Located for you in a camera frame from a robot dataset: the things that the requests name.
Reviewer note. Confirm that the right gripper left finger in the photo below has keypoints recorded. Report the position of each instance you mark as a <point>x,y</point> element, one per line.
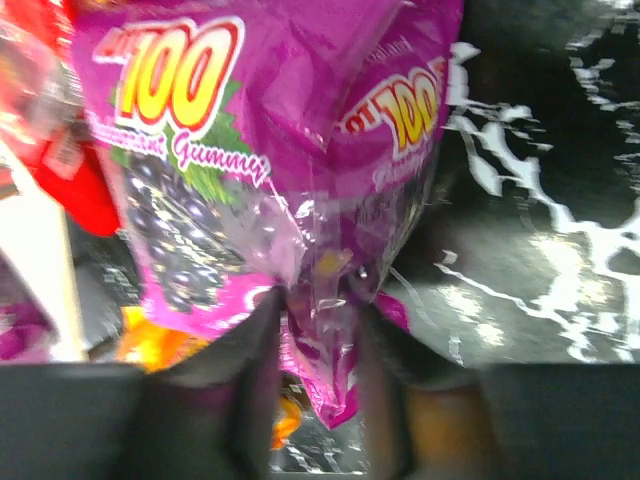
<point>211,416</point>

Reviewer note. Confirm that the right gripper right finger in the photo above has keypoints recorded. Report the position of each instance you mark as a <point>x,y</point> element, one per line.
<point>424,416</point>

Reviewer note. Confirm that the orange mango candy bag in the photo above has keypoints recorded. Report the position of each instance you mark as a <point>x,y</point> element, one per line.
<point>157,348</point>

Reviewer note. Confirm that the purple candy bag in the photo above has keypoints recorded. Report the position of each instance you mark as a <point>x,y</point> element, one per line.
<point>26,332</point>
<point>254,144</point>

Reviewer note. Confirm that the red candy bag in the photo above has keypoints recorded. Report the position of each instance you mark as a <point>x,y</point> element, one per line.
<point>42,113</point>

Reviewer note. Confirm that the white two-tier shelf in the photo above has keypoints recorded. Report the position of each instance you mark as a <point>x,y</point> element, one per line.
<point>34,238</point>

